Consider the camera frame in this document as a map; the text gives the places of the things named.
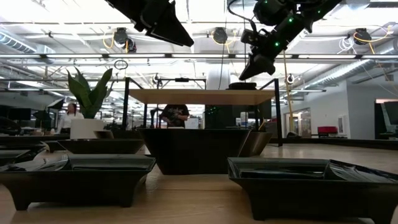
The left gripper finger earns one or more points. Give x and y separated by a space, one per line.
155 29
171 25

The black oval leaf plate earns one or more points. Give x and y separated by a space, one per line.
242 86
99 147

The black wavy square plate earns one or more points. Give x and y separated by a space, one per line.
258 143
104 135
192 149

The black background robot arm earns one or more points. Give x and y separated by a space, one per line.
153 118

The small black ceiling reel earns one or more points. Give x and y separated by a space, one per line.
156 79
289 79

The wooden shelf riser black legs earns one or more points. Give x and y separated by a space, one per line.
202 97

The black computer tower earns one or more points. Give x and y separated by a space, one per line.
219 119

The red storage box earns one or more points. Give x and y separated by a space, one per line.
327 130

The white box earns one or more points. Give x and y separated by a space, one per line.
191 124

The person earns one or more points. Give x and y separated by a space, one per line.
70 119
174 115

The green plant in white pot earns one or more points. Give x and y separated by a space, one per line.
85 129

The black monitor screen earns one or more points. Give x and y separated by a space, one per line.
388 121

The dark background monitor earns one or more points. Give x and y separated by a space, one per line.
18 114

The silver ventilation duct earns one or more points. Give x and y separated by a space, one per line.
342 73

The black aluminium table frame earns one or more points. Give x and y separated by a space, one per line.
357 143

